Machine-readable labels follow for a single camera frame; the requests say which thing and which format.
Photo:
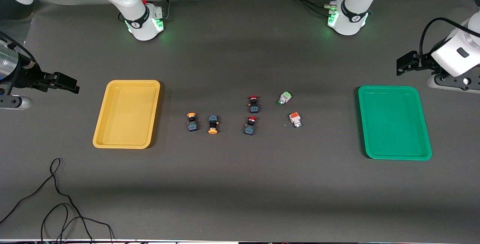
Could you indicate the red mushroom push button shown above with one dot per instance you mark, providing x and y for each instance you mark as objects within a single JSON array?
[
  {"x": 254, "y": 106},
  {"x": 249, "y": 128}
]

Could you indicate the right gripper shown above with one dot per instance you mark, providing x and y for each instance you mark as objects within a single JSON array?
[{"x": 24, "y": 76}]

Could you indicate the green plastic tray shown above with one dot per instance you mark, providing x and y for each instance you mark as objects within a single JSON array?
[{"x": 393, "y": 131}]

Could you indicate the dark grey table cover sheet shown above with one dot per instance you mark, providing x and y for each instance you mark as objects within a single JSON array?
[{"x": 240, "y": 199}]

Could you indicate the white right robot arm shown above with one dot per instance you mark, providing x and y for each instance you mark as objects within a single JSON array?
[{"x": 138, "y": 15}]

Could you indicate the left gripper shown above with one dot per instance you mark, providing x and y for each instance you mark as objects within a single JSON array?
[{"x": 423, "y": 63}]

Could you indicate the yellow plastic tray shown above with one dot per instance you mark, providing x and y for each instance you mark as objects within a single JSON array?
[{"x": 127, "y": 124}]

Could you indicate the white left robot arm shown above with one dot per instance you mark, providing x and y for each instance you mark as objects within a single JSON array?
[{"x": 350, "y": 15}]

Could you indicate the yellow mushroom push button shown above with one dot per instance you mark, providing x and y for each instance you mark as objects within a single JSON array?
[
  {"x": 213, "y": 122},
  {"x": 192, "y": 124}
]

